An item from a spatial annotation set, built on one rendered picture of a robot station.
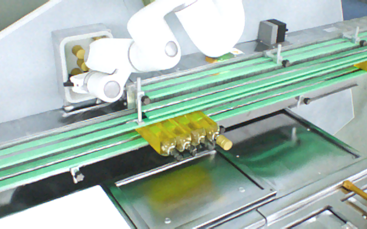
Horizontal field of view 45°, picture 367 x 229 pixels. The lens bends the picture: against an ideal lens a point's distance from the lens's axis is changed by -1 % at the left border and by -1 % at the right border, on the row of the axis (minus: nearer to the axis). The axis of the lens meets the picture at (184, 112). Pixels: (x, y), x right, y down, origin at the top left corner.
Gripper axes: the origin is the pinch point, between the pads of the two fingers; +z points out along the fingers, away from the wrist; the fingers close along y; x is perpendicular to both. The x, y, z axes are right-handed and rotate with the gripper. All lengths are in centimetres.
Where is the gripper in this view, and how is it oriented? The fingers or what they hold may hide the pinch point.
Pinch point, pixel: (79, 77)
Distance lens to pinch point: 149.5
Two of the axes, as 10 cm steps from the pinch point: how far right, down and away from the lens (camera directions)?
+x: -1.5, -9.4, -3.0
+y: 8.4, -2.8, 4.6
